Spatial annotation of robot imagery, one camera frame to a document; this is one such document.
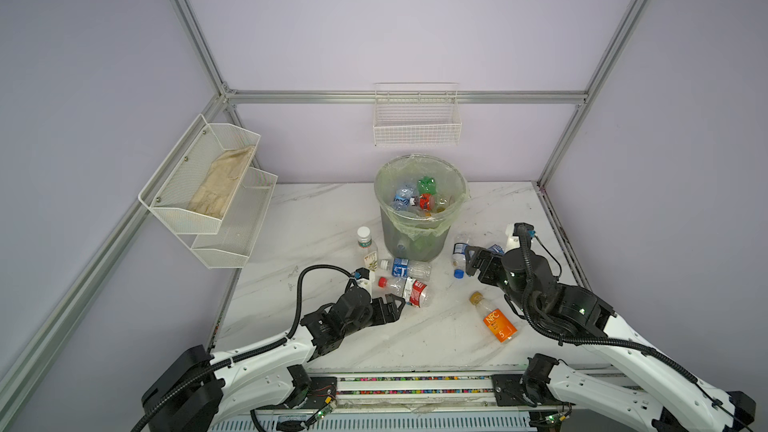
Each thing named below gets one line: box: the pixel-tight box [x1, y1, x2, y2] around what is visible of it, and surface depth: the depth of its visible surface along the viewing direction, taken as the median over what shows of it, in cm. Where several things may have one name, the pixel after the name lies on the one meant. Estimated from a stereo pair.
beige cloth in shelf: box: [188, 146, 254, 219], surface depth 80 cm
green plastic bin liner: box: [375, 153, 470, 241], surface depth 91 cm
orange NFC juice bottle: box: [470, 291, 519, 343], surface depth 83 cm
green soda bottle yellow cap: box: [418, 176, 437, 195], surface depth 95 cm
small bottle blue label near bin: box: [380, 257, 432, 281], surface depth 92 cm
